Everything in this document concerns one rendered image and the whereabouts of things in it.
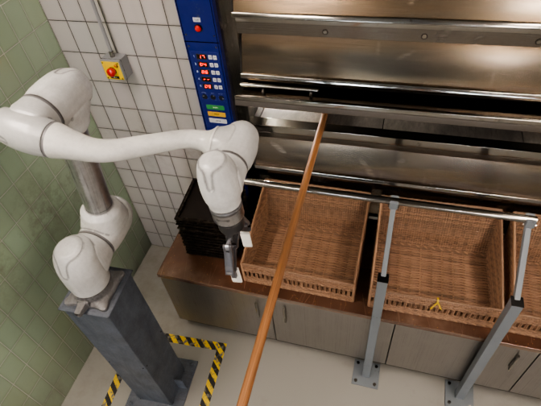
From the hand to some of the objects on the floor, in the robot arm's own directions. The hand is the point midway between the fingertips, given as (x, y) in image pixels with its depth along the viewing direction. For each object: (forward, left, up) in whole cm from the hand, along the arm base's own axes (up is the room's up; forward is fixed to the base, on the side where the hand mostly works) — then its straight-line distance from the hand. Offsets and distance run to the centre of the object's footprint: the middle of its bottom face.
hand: (242, 261), depth 137 cm
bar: (+37, +36, -134) cm, 144 cm away
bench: (+56, +56, -134) cm, 156 cm away
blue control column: (-31, +183, -134) cm, 229 cm away
